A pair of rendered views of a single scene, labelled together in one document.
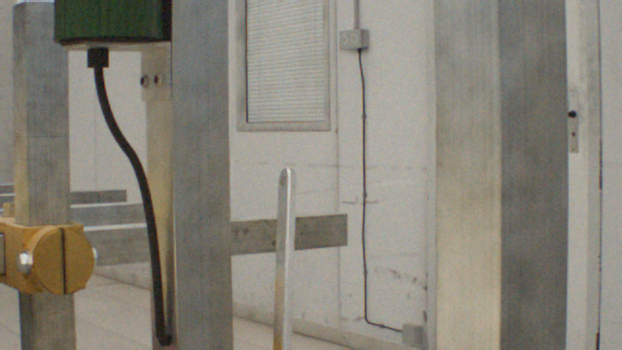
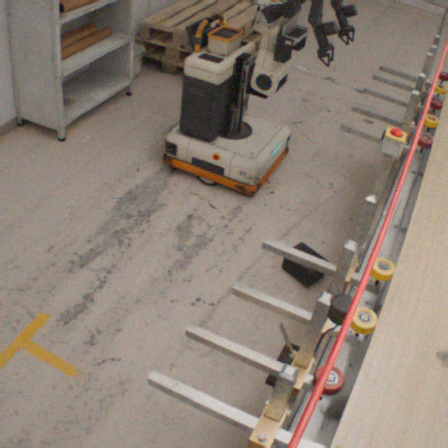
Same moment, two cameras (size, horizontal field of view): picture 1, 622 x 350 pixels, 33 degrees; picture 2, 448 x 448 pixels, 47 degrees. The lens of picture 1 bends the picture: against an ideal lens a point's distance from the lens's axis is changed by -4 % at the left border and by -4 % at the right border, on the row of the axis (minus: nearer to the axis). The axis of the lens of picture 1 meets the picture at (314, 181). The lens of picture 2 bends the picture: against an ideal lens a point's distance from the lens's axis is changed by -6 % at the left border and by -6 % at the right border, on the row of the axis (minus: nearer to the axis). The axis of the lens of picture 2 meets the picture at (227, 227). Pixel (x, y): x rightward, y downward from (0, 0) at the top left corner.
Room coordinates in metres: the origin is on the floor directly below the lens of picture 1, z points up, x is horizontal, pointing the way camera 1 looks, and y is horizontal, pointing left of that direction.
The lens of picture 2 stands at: (1.33, 0.64, 2.05)
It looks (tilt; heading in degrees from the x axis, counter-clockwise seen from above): 40 degrees down; 234
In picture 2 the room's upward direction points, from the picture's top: 8 degrees clockwise
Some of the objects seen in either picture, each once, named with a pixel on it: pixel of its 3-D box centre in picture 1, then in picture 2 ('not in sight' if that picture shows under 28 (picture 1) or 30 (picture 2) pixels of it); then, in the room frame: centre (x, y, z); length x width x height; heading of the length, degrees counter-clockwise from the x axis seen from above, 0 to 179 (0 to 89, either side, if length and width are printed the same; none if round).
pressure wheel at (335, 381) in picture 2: not in sight; (325, 387); (0.59, 0.16, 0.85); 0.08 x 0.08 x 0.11
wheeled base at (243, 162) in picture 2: not in sight; (229, 144); (-0.44, -1.91, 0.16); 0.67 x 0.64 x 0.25; 124
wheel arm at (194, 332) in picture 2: not in sight; (257, 361); (0.70, 0.00, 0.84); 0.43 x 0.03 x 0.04; 124
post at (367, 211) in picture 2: not in sight; (352, 252); (0.18, -0.21, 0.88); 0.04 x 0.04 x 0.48; 34
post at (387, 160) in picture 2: not in sight; (374, 201); (-0.04, -0.35, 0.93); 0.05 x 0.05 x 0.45; 34
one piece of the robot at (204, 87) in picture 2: not in sight; (223, 82); (-0.39, -1.99, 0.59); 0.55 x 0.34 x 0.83; 34
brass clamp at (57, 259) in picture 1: (34, 253); (269, 425); (0.83, 0.22, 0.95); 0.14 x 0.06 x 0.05; 34
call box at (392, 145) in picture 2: not in sight; (393, 143); (-0.03, -0.35, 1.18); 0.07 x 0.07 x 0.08; 34
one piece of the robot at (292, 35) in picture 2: not in sight; (290, 39); (-0.60, -1.67, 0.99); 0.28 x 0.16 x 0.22; 34
